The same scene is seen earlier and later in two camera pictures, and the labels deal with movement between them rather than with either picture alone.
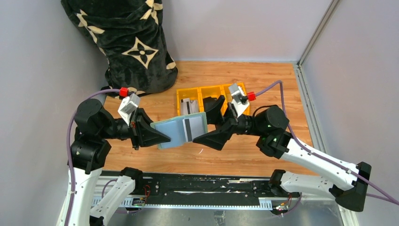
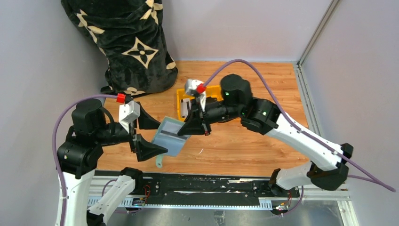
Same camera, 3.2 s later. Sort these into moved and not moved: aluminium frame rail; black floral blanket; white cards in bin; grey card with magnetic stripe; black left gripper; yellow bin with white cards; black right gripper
Moved: black right gripper; grey card with magnetic stripe; black left gripper
Not moved: black floral blanket; white cards in bin; aluminium frame rail; yellow bin with white cards
